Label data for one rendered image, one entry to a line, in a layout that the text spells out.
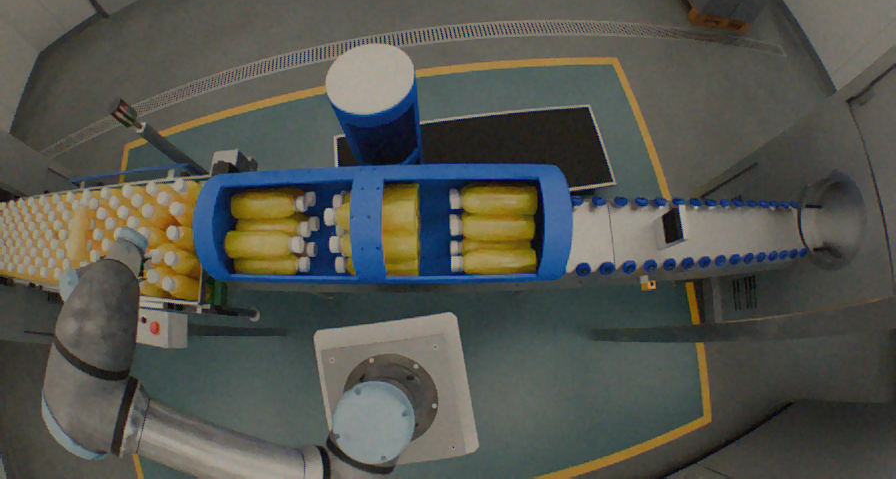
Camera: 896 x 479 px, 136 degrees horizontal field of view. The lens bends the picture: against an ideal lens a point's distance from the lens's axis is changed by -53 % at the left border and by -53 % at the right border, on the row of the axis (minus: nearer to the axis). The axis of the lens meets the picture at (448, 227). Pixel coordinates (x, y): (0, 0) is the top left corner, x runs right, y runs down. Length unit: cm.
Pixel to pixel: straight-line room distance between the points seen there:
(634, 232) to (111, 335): 125
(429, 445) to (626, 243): 81
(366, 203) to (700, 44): 328
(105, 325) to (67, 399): 11
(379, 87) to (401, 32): 161
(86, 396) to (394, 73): 110
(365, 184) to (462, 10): 224
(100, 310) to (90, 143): 338
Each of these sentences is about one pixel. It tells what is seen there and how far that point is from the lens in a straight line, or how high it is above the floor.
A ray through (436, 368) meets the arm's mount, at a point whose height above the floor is 122.
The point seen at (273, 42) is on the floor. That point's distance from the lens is 303.
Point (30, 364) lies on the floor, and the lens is 419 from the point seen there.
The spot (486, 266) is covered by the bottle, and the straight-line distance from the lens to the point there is 91.
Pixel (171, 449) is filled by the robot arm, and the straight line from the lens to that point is 55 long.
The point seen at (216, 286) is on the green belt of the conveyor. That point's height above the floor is 90.
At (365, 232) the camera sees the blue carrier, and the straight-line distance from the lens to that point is 80.
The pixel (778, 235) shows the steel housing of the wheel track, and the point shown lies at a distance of 172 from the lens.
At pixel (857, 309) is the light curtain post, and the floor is 155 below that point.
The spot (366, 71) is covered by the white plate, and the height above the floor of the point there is 104.
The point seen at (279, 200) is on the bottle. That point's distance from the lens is 97.
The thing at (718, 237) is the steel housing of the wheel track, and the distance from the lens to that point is 145.
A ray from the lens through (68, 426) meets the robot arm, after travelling 55.
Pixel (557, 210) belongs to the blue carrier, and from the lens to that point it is 82.
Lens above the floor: 198
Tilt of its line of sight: 75 degrees down
